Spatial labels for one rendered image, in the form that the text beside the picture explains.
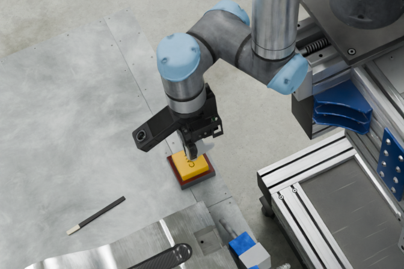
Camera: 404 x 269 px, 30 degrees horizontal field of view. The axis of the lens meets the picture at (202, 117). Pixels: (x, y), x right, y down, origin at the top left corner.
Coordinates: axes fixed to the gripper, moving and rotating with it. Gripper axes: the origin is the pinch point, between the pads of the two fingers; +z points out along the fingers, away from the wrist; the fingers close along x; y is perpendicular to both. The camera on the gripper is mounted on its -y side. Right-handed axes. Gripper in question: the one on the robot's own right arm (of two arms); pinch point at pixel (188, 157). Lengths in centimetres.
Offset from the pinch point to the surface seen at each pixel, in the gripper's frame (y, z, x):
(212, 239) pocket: -3.5, -1.4, -19.9
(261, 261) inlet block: 3.1, -0.5, -27.8
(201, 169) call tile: 1.3, 1.7, -3.0
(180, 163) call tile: -2.0, 1.3, 0.0
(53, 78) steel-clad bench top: -19.4, 5.0, 37.7
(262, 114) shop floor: 41, 85, 53
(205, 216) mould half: -3.0, -4.1, -16.0
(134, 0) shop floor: 21, 85, 125
